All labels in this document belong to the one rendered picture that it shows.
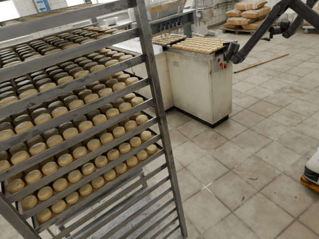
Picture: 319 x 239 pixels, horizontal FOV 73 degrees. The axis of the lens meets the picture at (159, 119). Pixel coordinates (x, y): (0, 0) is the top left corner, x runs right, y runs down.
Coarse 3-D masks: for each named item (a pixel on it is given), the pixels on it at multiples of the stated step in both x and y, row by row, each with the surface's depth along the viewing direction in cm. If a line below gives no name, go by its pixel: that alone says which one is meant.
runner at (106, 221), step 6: (162, 180) 109; (156, 186) 108; (144, 192) 104; (150, 192) 107; (138, 198) 103; (126, 204) 100; (132, 204) 102; (120, 210) 99; (108, 216) 100; (114, 216) 98; (102, 222) 95; (108, 222) 97; (96, 228) 94; (84, 234) 91; (90, 234) 93
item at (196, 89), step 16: (176, 64) 248; (192, 64) 225; (208, 64) 207; (176, 80) 262; (192, 80) 237; (208, 80) 216; (224, 80) 227; (176, 96) 278; (192, 96) 250; (208, 96) 227; (224, 96) 237; (192, 112) 265; (208, 112) 239; (224, 112) 248
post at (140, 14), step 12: (132, 0) 67; (144, 12) 68; (144, 24) 70; (144, 36) 71; (144, 48) 74; (144, 60) 78; (156, 72) 79; (156, 84) 81; (156, 96) 83; (156, 108) 87; (168, 132) 95; (168, 144) 97; (168, 156) 101; (168, 168) 107; (180, 204) 122; (180, 216) 126; (180, 228) 136
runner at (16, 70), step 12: (108, 36) 67; (120, 36) 70; (132, 36) 72; (72, 48) 63; (84, 48) 65; (96, 48) 67; (36, 60) 58; (48, 60) 60; (60, 60) 62; (0, 72) 55; (12, 72) 56; (24, 72) 58
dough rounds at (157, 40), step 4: (164, 36) 282; (168, 36) 277; (172, 36) 273; (176, 36) 272; (180, 36) 267; (184, 36) 263; (152, 40) 277; (156, 40) 269; (160, 40) 265; (164, 40) 262; (168, 40) 259; (172, 40) 255; (176, 40) 258; (156, 44) 261; (160, 44) 254; (164, 44) 249
